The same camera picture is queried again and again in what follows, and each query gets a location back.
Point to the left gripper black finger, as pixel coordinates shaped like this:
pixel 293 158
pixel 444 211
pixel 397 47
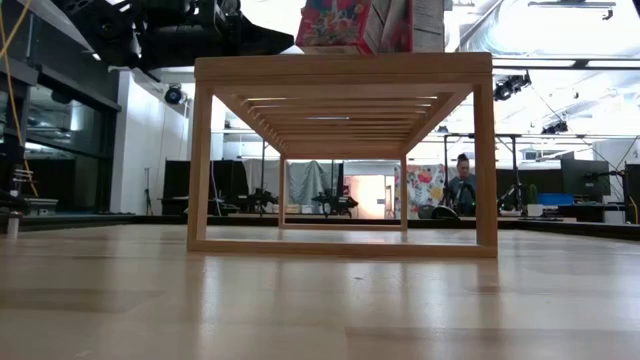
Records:
pixel 265 42

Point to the red Froot Loops cereal box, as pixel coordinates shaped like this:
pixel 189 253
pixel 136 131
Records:
pixel 332 22
pixel 404 25

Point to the green Apple Jacks cereal box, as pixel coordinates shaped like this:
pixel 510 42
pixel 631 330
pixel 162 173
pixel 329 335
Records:
pixel 429 25

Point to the black background robot arm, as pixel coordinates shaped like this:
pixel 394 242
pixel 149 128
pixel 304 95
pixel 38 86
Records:
pixel 257 200
pixel 335 202

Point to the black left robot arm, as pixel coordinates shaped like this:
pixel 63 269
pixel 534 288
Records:
pixel 150 35

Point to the slatted wooden shelf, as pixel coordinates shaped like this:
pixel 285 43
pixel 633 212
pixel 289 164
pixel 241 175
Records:
pixel 340 67

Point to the grey draped cloth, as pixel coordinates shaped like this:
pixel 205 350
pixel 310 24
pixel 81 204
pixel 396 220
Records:
pixel 307 182

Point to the black partition panel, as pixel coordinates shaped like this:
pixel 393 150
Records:
pixel 220 185

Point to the thin black tripod stand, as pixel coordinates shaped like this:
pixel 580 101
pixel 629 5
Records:
pixel 148 192

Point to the floral patterned panel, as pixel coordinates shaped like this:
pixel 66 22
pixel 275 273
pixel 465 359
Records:
pixel 425 190

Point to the person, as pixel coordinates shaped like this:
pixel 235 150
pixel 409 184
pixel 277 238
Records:
pixel 461 185

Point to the black ceiling spotlight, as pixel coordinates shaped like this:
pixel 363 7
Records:
pixel 510 86
pixel 555 127

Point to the grey plastic tray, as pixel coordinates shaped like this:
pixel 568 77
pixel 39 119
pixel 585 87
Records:
pixel 42 206

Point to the long ceiling light strip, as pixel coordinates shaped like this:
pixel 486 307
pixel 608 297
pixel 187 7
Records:
pixel 540 63

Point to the white table foot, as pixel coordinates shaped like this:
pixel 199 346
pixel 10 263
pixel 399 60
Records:
pixel 12 225

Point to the small potted cactus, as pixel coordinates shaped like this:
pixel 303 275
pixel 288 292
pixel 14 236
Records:
pixel 534 200

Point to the blue storage bin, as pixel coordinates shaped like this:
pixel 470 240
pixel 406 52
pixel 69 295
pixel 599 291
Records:
pixel 555 199

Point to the black computer monitor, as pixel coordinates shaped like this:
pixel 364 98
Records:
pixel 585 177

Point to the round black ceiling camera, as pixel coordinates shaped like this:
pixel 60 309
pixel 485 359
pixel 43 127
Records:
pixel 173 95

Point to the black aluminium table frame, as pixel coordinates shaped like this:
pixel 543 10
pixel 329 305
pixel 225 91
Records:
pixel 75 220

